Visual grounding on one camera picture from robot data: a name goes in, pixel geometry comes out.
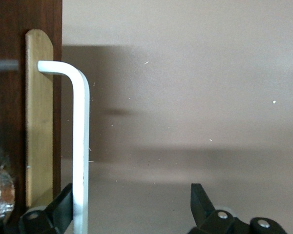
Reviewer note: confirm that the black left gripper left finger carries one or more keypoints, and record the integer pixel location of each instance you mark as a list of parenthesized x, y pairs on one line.
[(53, 214)]

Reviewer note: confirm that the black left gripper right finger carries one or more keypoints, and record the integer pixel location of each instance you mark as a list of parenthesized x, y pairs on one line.
[(210, 221)]

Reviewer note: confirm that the wooden drawer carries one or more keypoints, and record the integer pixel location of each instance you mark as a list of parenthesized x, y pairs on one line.
[(7, 73)]

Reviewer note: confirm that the brown table cover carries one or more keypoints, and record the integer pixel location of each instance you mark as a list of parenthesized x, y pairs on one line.
[(185, 97)]

